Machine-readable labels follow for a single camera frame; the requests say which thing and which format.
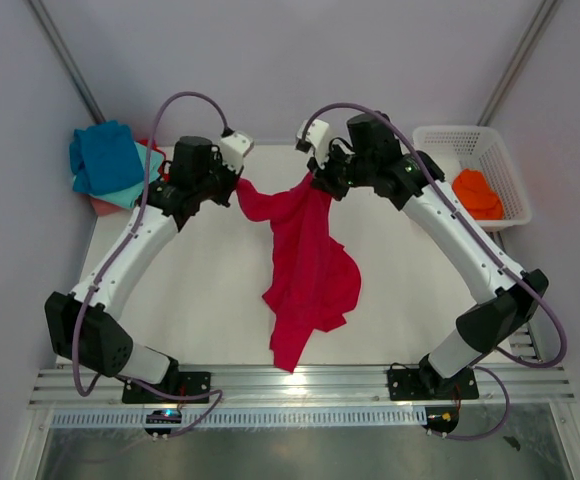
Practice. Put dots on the slotted grey cable duct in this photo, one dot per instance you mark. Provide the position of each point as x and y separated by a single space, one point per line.
262 417

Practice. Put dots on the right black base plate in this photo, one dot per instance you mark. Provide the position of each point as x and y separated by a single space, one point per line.
405 385

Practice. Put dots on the aluminium rail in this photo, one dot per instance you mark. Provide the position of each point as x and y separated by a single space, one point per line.
522 344
316 385

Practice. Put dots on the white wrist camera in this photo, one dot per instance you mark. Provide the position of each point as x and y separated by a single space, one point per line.
314 137
234 148

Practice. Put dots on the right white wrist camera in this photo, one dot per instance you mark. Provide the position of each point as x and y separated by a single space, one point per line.
314 137

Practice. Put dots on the red folded t shirt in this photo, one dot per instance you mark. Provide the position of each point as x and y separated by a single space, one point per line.
158 160

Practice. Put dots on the corner aluminium post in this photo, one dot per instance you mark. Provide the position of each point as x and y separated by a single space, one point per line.
532 35
53 36

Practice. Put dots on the aluminium front rail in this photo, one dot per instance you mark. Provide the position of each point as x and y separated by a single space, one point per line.
316 385

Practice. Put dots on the orange t shirt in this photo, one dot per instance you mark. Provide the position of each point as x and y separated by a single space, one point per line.
475 194

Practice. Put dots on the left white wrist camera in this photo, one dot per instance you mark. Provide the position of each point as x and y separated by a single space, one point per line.
234 148

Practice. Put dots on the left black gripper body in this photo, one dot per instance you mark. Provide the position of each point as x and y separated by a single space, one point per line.
219 184

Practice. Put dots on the right side aluminium rail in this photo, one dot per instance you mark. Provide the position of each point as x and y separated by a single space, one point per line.
522 344

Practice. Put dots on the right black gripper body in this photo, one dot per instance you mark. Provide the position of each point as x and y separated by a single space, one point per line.
340 171

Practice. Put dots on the right black controller board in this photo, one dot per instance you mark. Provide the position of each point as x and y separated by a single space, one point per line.
440 420

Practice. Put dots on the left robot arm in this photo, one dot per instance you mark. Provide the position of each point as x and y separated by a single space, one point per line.
84 324

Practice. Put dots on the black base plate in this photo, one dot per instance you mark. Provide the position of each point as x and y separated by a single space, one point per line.
405 385
195 384

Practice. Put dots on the teal folded t shirt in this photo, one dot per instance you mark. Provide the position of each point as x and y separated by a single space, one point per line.
125 198

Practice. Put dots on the magenta t shirt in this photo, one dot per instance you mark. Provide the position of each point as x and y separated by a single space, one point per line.
315 282

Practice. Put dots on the left corner aluminium post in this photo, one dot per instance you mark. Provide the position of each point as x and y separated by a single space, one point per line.
53 36

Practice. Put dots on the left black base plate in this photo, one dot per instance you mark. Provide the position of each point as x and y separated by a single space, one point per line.
195 384

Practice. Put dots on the black controller board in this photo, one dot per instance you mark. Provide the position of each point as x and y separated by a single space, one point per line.
440 420
162 422

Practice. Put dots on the blue folded t shirt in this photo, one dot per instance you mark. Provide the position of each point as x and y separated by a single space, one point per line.
103 159

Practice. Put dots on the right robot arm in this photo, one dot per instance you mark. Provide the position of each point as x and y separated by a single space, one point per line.
505 295

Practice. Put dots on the pink folded t shirt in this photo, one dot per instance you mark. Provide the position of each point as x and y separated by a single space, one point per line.
104 208

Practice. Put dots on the right corner aluminium post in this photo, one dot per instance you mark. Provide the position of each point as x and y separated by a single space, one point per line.
532 35

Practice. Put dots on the white plastic basket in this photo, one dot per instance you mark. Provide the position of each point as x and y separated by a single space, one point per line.
456 148

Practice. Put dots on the left black controller board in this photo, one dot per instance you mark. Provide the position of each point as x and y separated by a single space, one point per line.
162 422

